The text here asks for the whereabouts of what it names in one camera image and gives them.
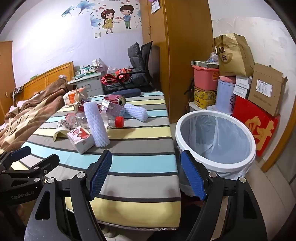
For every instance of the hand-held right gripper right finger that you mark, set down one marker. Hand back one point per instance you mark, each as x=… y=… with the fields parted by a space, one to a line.
x=193 y=173

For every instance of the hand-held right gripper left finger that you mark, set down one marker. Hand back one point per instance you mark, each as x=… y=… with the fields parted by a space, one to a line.
x=100 y=172

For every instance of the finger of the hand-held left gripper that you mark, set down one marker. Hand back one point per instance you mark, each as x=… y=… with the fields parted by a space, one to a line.
x=47 y=161
x=20 y=152

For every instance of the white round bin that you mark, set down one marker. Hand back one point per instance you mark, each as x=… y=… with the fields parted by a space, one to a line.
x=208 y=162

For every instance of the crushed beige paper cup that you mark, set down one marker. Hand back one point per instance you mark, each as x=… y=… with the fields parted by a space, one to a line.
x=57 y=135

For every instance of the red white drink carton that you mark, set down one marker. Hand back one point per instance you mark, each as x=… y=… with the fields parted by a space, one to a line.
x=81 y=141

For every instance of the clear plastic bin liner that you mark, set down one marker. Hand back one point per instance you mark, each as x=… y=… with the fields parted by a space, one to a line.
x=215 y=143

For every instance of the long white foam net sleeve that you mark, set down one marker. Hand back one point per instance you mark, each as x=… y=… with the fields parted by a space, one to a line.
x=96 y=125

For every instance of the clear plastic bottle red cap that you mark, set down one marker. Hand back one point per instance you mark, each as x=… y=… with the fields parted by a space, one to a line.
x=108 y=122

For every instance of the purple drink carton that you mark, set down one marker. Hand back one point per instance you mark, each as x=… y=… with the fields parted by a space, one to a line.
x=113 y=109

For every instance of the red cartoon can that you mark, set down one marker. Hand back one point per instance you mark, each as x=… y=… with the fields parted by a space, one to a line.
x=113 y=99
x=82 y=104

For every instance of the short white foam net sleeve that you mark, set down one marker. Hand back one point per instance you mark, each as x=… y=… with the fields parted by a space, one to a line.
x=136 y=112

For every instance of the brown blanket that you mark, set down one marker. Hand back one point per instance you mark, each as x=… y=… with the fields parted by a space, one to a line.
x=30 y=109

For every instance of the striped tablecloth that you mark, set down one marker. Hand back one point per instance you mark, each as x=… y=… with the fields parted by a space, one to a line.
x=138 y=148

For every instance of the clear storage box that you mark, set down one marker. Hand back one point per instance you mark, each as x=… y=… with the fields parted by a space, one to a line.
x=196 y=106

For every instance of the orange white box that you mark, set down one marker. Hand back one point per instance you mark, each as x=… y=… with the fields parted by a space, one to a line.
x=70 y=98

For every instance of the yellow patterned box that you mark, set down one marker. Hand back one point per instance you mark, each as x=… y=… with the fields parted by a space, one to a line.
x=204 y=97

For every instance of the red gift box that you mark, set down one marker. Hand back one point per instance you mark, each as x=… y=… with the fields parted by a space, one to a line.
x=254 y=120

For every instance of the pale blue cylinder container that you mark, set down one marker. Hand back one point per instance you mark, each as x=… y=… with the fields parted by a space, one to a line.
x=224 y=97

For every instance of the wooden door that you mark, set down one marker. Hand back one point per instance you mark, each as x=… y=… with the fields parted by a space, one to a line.
x=5 y=69

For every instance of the wooden headboard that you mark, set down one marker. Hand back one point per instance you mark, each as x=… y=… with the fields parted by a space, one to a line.
x=53 y=74

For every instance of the dark blue glasses case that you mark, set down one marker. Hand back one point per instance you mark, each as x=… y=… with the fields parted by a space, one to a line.
x=131 y=93

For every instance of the grey nightstand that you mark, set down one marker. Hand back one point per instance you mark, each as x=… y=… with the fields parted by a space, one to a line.
x=92 y=84

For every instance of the red patterned bag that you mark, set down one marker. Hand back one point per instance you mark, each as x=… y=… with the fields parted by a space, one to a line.
x=111 y=78

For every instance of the pink storage bin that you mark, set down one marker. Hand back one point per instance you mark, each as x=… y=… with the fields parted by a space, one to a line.
x=204 y=77

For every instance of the pink round lid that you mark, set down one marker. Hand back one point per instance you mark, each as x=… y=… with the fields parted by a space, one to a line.
x=227 y=78

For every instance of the pile of small boxes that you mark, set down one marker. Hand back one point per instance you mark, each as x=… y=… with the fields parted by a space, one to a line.
x=87 y=68

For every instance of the white plastic bag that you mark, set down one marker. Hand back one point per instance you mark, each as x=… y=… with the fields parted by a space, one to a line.
x=112 y=70

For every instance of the open cardboard box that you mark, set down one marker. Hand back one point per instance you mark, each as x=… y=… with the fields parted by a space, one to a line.
x=263 y=90

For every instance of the flat patterned box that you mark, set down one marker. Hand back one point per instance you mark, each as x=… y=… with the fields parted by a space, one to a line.
x=203 y=63

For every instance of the wooden wardrobe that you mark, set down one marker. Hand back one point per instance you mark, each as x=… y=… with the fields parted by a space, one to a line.
x=185 y=58

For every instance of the clear plastic bag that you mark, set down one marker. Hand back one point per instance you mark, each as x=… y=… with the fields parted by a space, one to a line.
x=212 y=58

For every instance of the grey cushion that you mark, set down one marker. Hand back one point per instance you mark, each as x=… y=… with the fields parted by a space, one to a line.
x=135 y=55

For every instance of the brown paper bag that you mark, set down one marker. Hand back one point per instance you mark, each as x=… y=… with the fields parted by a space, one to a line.
x=233 y=58

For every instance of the black office chair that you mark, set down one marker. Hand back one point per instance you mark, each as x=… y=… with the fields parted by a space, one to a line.
x=146 y=53

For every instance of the hanging paper tag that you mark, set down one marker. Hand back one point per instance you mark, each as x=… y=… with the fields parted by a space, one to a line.
x=155 y=7

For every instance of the wooden door frame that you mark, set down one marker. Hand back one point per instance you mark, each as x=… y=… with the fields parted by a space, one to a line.
x=277 y=148

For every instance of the white light switch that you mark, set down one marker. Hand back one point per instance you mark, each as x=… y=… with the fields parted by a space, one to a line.
x=97 y=35

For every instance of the cartoon couple wall sticker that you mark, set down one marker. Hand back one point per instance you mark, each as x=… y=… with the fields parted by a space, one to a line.
x=111 y=18

